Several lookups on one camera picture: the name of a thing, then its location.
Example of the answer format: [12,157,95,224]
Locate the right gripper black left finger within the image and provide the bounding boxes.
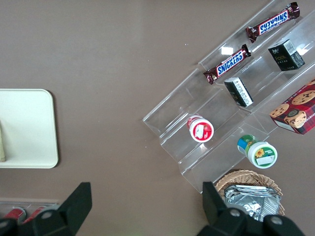
[31,181,93,236]

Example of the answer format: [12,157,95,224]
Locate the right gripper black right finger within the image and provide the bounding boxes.
[196,181,248,236]

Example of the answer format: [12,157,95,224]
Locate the oval light wicker basket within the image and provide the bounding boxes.
[215,169,285,217]

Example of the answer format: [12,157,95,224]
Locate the cream plastic serving tray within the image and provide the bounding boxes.
[0,88,59,169]

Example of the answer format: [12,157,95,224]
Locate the red cola bottle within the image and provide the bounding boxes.
[23,206,47,224]
[8,207,26,220]

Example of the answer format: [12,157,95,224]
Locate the clear acrylic bottle rack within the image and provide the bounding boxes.
[0,197,60,223]

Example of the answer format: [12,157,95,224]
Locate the silver foil package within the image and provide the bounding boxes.
[223,184,282,223]

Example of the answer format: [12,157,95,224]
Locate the green lid yogurt cup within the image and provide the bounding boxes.
[237,134,279,170]

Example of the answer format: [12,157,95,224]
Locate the red lid yogurt cup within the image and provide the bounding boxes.
[187,115,215,143]

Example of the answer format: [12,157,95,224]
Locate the clear acrylic stepped display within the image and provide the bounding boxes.
[142,0,315,195]

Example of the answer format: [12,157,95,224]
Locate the small black carton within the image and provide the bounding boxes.
[224,76,254,108]
[267,39,306,72]

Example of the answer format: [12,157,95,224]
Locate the red plaid cookie box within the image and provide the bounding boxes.
[269,78,315,135]

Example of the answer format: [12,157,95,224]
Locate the Snickers chocolate bar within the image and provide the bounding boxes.
[203,44,252,85]
[246,2,301,44]

